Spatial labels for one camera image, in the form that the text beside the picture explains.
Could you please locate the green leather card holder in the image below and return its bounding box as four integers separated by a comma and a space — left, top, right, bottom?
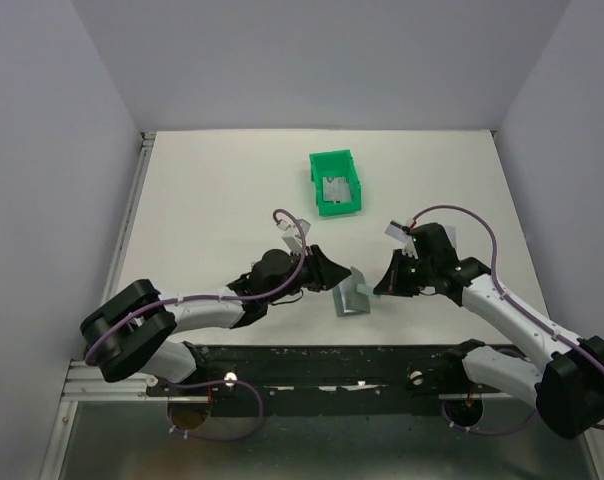
331, 267, 378, 318

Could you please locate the silver card near right gripper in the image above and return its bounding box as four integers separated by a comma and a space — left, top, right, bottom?
385, 220, 410, 244

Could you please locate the silver card in bin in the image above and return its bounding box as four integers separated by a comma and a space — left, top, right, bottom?
322, 176, 354, 204

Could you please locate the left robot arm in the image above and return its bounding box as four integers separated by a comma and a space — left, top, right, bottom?
80, 245, 351, 395

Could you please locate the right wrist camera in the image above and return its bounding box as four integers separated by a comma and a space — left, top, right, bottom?
401, 222, 418, 259

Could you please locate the left aluminium frame extrusion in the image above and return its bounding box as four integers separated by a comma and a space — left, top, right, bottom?
39, 132, 157, 479

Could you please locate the far right silver card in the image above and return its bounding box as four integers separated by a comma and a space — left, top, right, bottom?
444, 225, 457, 248

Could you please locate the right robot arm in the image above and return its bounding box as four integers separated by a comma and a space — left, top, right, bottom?
374, 222, 604, 439

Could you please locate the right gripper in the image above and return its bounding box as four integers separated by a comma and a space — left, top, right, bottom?
374, 248, 435, 297

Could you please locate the green plastic bin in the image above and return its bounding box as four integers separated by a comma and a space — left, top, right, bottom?
309, 150, 362, 217

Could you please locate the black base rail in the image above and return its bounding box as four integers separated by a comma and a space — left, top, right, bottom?
146, 345, 480, 417

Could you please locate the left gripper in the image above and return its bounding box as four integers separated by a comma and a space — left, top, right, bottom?
265, 245, 352, 306

